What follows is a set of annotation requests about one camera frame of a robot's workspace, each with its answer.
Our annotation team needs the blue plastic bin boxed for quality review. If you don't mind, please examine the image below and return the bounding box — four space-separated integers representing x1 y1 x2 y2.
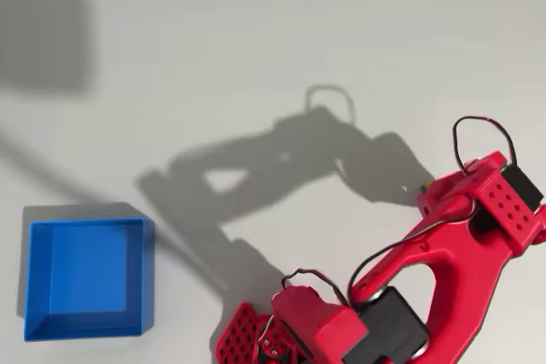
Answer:
23 217 156 343

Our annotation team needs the black red wrist cable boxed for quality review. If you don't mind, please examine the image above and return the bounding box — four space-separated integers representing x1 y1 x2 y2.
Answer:
450 115 518 178

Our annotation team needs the thin shoulder cable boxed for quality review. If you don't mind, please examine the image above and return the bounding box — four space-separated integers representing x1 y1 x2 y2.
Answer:
280 268 356 310

